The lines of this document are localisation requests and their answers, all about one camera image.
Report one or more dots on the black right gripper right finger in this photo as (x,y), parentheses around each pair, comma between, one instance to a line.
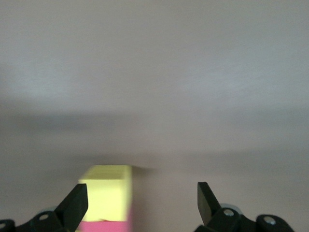
(210,207)

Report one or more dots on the brown table mat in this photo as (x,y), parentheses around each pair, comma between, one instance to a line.
(193,72)

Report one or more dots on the yellow foam cube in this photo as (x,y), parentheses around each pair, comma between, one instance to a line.
(106,193)

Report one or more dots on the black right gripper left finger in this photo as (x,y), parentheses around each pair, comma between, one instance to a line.
(72,210)

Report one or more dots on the red foam cube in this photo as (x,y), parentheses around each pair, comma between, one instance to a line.
(106,227)

